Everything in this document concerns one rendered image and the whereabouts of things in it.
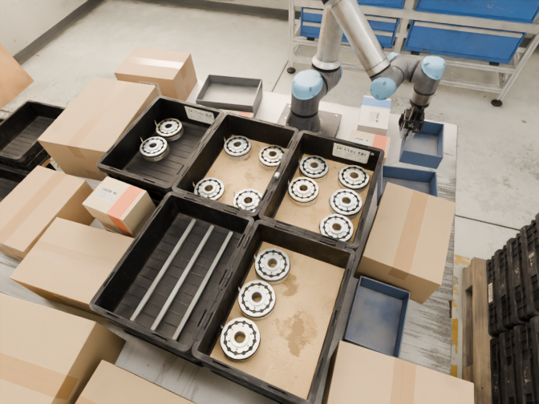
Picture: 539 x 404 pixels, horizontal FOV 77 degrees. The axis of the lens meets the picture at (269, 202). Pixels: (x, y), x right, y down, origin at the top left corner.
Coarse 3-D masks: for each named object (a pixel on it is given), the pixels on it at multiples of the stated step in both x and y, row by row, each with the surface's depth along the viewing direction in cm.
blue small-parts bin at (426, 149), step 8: (424, 120) 142; (424, 128) 145; (432, 128) 144; (440, 128) 143; (416, 136) 146; (424, 136) 146; (432, 136) 146; (440, 136) 141; (408, 144) 144; (416, 144) 144; (424, 144) 143; (432, 144) 143; (440, 144) 138; (400, 152) 140; (408, 152) 133; (416, 152) 132; (424, 152) 141; (432, 152) 141; (440, 152) 135; (400, 160) 138; (408, 160) 137; (416, 160) 135; (424, 160) 134; (432, 160) 133; (440, 160) 132
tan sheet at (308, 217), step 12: (336, 168) 121; (324, 180) 118; (336, 180) 118; (324, 192) 115; (360, 192) 115; (288, 204) 113; (312, 204) 113; (324, 204) 112; (276, 216) 110; (288, 216) 110; (300, 216) 110; (312, 216) 110; (324, 216) 110; (312, 228) 107
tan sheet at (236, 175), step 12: (252, 144) 130; (264, 144) 130; (252, 156) 126; (216, 168) 124; (228, 168) 123; (240, 168) 123; (252, 168) 123; (228, 180) 120; (240, 180) 120; (252, 180) 120; (264, 180) 119; (228, 192) 117
